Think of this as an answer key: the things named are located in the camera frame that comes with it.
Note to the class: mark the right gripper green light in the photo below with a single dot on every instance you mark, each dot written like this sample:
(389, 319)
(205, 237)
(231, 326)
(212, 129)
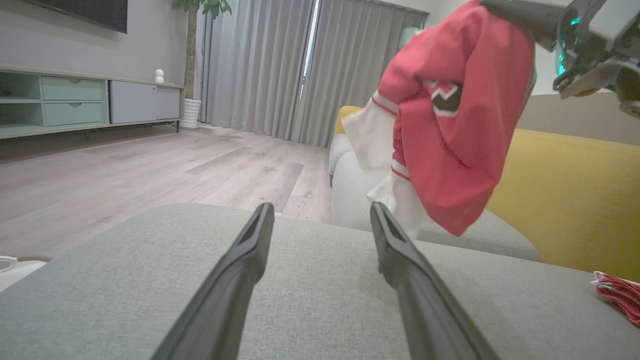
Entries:
(605, 40)

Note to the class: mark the white laundry basket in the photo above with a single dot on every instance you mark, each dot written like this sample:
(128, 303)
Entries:
(17, 270)

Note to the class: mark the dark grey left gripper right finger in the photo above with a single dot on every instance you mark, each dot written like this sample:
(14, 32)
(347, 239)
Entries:
(425, 300)

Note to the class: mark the long yellow back cushion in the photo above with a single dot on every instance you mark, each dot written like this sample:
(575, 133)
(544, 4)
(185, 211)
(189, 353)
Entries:
(565, 200)

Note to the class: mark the black wall television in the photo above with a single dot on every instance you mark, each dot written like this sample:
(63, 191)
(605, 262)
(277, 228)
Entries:
(85, 11)

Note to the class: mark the red Bulls 23 jersey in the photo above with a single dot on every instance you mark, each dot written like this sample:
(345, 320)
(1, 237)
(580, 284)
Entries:
(465, 150)

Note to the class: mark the red shorts white trim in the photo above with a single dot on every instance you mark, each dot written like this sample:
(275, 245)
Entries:
(622, 297)

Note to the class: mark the grey pleated curtain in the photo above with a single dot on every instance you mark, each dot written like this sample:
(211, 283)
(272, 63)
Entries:
(260, 65)

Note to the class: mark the small white figurine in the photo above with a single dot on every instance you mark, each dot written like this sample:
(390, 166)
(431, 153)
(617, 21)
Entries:
(159, 76)

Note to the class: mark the grey and yellow sofa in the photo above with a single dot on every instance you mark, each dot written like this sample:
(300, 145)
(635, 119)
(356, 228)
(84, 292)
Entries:
(320, 310)

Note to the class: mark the grey sofa seat cushion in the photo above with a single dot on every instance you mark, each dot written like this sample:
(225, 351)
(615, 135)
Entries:
(339, 150)
(360, 200)

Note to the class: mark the mint and grey TV cabinet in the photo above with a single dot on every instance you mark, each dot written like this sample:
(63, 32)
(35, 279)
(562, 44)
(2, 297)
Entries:
(75, 100)

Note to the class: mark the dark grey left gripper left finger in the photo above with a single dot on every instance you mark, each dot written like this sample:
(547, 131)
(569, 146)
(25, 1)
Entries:
(230, 290)

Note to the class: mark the green leafy houseplant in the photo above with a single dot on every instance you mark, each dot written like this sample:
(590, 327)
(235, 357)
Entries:
(191, 50)

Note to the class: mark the pale green round lamp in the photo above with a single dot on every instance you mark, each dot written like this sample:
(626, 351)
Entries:
(407, 36)

